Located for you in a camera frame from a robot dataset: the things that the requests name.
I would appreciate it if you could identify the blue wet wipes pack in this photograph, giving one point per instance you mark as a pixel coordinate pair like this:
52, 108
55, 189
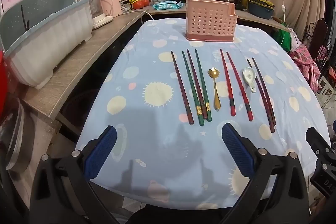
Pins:
168, 5

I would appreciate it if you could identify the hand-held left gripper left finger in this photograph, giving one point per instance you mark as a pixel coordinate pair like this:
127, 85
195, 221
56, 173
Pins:
101, 153

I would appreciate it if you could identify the white frame stool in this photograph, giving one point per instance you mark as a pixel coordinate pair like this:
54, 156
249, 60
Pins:
326, 90

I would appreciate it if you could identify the white ceramic spoon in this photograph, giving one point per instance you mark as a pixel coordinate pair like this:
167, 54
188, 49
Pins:
248, 74

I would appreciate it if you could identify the white kitchen appliance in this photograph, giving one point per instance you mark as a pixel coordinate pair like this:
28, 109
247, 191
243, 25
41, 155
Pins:
101, 19

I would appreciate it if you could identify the clear glass pot lid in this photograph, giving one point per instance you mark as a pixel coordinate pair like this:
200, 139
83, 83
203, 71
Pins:
15, 134

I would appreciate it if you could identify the green cloth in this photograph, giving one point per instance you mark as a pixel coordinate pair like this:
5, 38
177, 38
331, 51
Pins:
284, 39

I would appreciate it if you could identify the bright red chopstick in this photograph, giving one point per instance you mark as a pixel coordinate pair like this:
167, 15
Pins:
237, 82
227, 82

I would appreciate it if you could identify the blue printed tablecloth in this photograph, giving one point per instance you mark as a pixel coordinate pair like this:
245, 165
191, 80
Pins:
147, 134

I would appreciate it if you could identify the stack of blue dishes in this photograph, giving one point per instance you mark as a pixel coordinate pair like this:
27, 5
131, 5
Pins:
260, 8

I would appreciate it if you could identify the dark wooden chair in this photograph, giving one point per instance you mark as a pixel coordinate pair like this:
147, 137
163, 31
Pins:
319, 35

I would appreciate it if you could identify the pink plastic utensil basket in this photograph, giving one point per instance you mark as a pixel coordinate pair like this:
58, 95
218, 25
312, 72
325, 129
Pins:
210, 19

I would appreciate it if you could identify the red tomato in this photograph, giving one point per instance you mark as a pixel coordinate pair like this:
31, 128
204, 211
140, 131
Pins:
137, 4
145, 1

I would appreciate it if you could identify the pink patterned cloth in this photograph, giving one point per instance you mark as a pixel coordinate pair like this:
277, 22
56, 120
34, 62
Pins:
305, 64

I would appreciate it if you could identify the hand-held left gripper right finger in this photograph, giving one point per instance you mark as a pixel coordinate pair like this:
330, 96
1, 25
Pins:
237, 150

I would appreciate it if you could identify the green chopstick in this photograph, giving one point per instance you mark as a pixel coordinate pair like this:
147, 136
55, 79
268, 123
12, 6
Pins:
202, 82
192, 87

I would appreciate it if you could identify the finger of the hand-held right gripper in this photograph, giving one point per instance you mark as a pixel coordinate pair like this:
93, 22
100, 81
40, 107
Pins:
316, 138
324, 182

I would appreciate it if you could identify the gold flower spoon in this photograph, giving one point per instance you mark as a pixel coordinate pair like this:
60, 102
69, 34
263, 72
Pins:
215, 92

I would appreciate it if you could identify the white dish rack with lid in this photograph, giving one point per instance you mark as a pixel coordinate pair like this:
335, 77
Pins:
47, 48

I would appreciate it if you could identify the dark red chopstick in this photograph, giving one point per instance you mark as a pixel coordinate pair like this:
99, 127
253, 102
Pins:
196, 82
181, 85

